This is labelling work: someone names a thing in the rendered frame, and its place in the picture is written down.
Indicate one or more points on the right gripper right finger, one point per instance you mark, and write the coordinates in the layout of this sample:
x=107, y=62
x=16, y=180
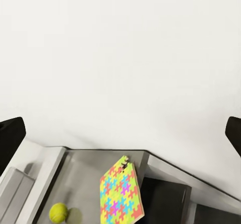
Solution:
x=233, y=133

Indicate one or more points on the tennis ball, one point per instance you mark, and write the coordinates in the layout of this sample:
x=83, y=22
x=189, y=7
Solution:
x=58, y=213

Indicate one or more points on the desk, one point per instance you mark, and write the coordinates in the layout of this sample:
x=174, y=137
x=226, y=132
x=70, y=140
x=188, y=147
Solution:
x=168, y=195

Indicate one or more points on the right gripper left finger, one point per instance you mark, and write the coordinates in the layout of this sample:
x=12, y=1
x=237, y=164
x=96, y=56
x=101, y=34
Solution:
x=12, y=133

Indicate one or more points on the toy box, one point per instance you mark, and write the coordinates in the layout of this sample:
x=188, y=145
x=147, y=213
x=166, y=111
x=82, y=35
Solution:
x=14, y=191

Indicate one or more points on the jigsaw puzzle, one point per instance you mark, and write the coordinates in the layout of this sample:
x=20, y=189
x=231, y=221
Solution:
x=120, y=198

